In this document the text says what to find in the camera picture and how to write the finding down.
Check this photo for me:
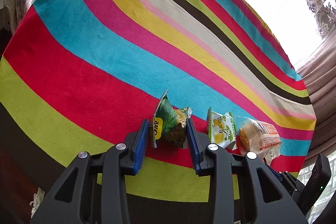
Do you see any large clear bread bag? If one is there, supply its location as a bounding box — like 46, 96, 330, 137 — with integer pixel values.
238, 118, 281, 165

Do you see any dark green snack packet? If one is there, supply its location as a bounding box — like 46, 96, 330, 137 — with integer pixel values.
150, 89, 193, 148

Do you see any beige brown curtain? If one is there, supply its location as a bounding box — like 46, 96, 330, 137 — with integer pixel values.
298, 33, 335, 166

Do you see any white green lemon snack packet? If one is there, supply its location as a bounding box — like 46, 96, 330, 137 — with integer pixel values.
207, 107, 237, 151

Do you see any colourful striped cloth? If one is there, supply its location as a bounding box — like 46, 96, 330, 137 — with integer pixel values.
0, 0, 317, 224

